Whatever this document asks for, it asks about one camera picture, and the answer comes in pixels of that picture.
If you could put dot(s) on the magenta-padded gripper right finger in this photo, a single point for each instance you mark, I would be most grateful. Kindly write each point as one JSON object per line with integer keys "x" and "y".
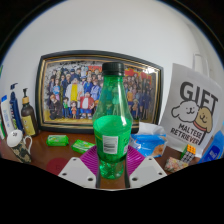
{"x": 146, "y": 171}

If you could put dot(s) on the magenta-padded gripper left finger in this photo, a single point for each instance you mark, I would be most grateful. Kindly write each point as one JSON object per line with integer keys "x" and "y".
{"x": 78, "y": 171}

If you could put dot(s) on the green plastic drink bottle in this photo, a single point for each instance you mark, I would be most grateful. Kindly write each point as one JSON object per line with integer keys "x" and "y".
{"x": 112, "y": 133}

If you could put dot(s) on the green wrapped soap bar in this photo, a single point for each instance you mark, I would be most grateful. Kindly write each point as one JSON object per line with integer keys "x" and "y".
{"x": 57, "y": 140}
{"x": 82, "y": 146}

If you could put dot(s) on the small floral patterned packet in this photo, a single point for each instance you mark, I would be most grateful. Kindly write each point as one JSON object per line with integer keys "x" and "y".
{"x": 175, "y": 164}

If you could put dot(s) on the blue tissue pack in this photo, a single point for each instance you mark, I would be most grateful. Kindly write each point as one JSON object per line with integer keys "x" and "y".
{"x": 150, "y": 141}

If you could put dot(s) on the colourful puzzle cube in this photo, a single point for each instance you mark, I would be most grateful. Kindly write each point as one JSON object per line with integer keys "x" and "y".
{"x": 188, "y": 153}

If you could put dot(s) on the camouflage mug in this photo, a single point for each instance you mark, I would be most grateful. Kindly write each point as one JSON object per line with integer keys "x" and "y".
{"x": 18, "y": 146}

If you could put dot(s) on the brown pump bottle yellow label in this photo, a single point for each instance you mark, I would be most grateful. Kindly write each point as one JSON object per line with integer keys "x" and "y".
{"x": 29, "y": 121}

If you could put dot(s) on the blue refill pouch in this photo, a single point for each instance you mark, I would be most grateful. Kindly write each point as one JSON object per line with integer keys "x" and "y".
{"x": 213, "y": 148}

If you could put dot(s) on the white paper gift bag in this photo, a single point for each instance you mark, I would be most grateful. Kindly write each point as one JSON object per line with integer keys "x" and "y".
{"x": 190, "y": 110}

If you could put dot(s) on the black-framed cartoon group picture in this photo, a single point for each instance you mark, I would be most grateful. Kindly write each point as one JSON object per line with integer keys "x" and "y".
{"x": 66, "y": 96}

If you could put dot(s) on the dark blue pump bottle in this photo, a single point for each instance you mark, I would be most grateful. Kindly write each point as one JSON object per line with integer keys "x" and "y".
{"x": 15, "y": 111}

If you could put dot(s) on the white bottle blue cap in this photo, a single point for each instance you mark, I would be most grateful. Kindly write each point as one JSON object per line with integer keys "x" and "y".
{"x": 6, "y": 116}

